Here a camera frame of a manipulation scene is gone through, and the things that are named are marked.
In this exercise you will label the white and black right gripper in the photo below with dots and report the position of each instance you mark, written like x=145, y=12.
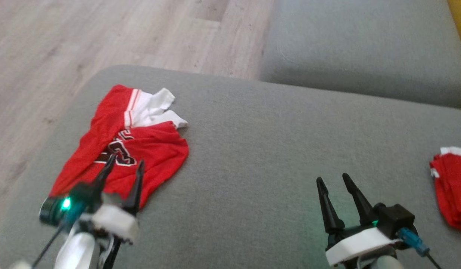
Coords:
x=361, y=243

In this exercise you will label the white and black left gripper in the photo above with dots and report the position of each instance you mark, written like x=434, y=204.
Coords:
x=114, y=222

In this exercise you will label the red jersey with white sleeves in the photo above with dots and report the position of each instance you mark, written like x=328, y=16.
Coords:
x=159, y=149

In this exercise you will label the red shorts with white trim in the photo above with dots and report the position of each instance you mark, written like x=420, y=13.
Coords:
x=454, y=186

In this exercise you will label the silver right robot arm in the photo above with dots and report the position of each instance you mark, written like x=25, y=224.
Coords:
x=383, y=263

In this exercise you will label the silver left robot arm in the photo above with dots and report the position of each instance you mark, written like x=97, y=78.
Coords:
x=77, y=250

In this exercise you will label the large grey sofa seat cushion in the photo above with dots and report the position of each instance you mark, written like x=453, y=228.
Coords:
x=252, y=149

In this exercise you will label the small grey sofa cushion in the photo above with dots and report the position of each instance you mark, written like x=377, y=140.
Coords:
x=364, y=45

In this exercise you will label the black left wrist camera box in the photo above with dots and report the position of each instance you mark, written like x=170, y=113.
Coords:
x=58, y=209

